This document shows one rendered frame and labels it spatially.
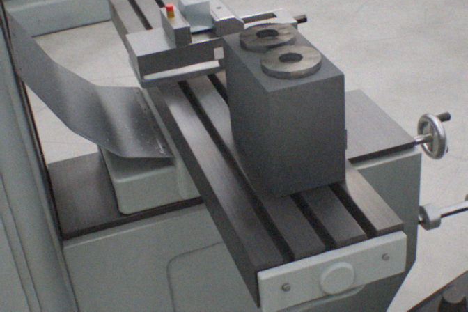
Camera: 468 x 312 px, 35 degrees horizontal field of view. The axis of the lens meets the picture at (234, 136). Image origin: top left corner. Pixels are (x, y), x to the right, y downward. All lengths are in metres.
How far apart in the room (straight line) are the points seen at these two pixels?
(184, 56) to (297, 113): 0.49
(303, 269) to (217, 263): 0.59
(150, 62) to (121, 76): 2.26
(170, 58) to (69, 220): 0.38
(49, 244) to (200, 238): 0.31
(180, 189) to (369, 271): 0.50
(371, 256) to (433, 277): 1.34
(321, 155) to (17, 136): 0.52
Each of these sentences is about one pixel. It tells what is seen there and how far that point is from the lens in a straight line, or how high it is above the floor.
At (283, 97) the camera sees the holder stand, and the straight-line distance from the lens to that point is 1.04.
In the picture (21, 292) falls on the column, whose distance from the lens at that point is 1.45.
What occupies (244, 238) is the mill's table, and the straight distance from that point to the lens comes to 1.06.
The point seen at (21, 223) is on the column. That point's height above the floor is 0.83.
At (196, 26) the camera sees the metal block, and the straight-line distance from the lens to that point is 1.51.
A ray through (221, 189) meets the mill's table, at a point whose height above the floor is 0.94.
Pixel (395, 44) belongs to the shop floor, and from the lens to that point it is 3.84.
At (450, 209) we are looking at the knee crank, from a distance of 1.80.
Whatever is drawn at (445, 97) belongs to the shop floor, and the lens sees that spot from 3.36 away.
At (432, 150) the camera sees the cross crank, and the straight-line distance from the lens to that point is 1.86.
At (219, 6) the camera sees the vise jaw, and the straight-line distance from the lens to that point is 1.55.
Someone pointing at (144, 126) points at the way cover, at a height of 0.87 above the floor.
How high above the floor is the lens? 1.61
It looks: 31 degrees down
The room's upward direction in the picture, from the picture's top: 6 degrees counter-clockwise
